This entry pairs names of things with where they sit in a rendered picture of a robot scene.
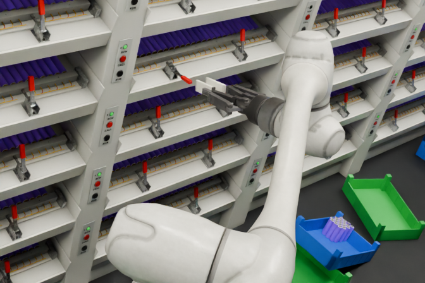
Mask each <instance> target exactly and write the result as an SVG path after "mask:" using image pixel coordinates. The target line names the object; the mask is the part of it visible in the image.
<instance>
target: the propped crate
mask: <svg viewBox="0 0 425 283"><path fill-rule="evenodd" d="M343 215H344V214H343V213H342V212H341V211H338V212H337V213H336V215H335V217H343ZM333 218H334V217H333ZM329 219H330V217H326V218H320V219H310V220H305V219H304V218H303V216H301V215H300V216H298V217H297V219H296V221H295V241H296V242H297V243H298V244H299V245H301V247H303V249H305V250H306V251H307V252H308V253H309V254H311V255H312V256H313V257H314V258H315V259H316V260H317V261H318V262H319V263H321V264H322V265H323V266H324V267H325V268H327V269H328V270H329V271H330V270H335V269H338V268H343V267H349V266H352V265H356V264H360V263H365V262H370V260H371V258H372V257H373V256H374V254H375V252H376V251H377V249H378V248H379V246H380V245H381V244H380V243H378V242H377V241H375V242H374V243H373V245H371V244H370V243H368V242H367V241H366V240H365V239H364V238H363V237H362V236H360V235H359V234H357V233H356V232H355V231H354V230H353V231H352V232H351V234H350V236H349V237H348V239H347V240H346V241H342V242H337V243H336V242H332V241H330V240H329V238H327V237H326V236H325V235H323V234H322V230H323V228H324V226H325V225H326V223H327V221H328V220H329Z"/></svg>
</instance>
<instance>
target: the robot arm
mask: <svg viewBox="0 0 425 283"><path fill-rule="evenodd" d="M333 70H334V54H333V49H332V46H331V43H330V40H329V38H327V37H326V36H325V35H324V34H323V33H321V32H317V31H312V30H304V31H300V32H298V33H296V34H295V35H294V36H293V37H292V38H291V39H290V41H289V43H288V46H287V48H286V52H285V59H284V61H283V67H282V76H281V89H282V92H283V94H284V95H285V100H283V99H280V98H278V97H268V96H266V94H265V93H259V92H255V91H253V90H250V89H248V88H244V87H241V86H239V85H233V87H232V86H231V85H227V86H226V85H225V84H222V83H220V82H218V81H216V80H213V79H211V78H208V77H207V78H206V82H205V83H204V82H202V81H199V80H196V83H195V91H196V92H199V93H201V94H203V95H206V96H208V98H207V101H208V102H209V103H210V104H212V105H215V106H216V107H218V108H220V109H222V110H223V111H225V112H226V113H227V114H228V115H232V112H235V111H238V112H239V113H241V114H245V115H246V116H247V118H248V120H249V121H250V122H251V123H253V124H256V125H258V126H259V128H260V129H261V130H262V131H263V132H266V133H268V134H270V135H272V136H274V137H275V138H279V140H278V146H277V149H276V155H275V160H274V166H273V171H272V175H271V181H270V185H269V191H268V196H267V198H266V202H265V205H264V208H263V210H262V212H261V214H260V216H259V217H258V219H257V220H256V221H255V223H254V224H253V226H252V227H251V228H250V229H249V230H248V232H239V231H234V230H231V229H228V228H225V227H223V226H220V225H217V224H216V223H214V222H212V221H210V220H208V219H205V218H203V217H200V216H198V215H195V214H191V213H190V212H186V211H183V210H179V209H177V208H173V207H168V206H165V205H160V204H157V203H135V204H130V205H127V206H126V207H123V208H121V209H120V210H119V211H118V213H117V214H116V217H115V219H114V221H113V224H112V226H111V229H110V232H109V234H108V238H107V240H106V244H105V252H106V254H107V256H108V260H109V261H110V262H111V263H112V264H113V265H114V266H115V267H116V268H117V269H118V270H119V271H120V272H121V273H123V274H124V275H126V276H128V277H130V278H131V279H132V280H133V282H132V283H292V279H293V275H294V272H295V256H296V242H295V220H296V214H297V205H298V201H299V193H300V185H301V179H302V170H303V165H304V155H305V154H307V155H311V156H313V157H319V158H324V159H325V158H327V157H331V156H333V155H334V154H336V153H337V152H338V151H339V150H340V149H341V147H342V145H343V142H344V140H345V131H344V129H343V128H342V126H341V124H340V123H339V122H338V121H337V120H336V119H335V118H333V115H332V113H331V109H330V94H331V90H332V86H333Z"/></svg>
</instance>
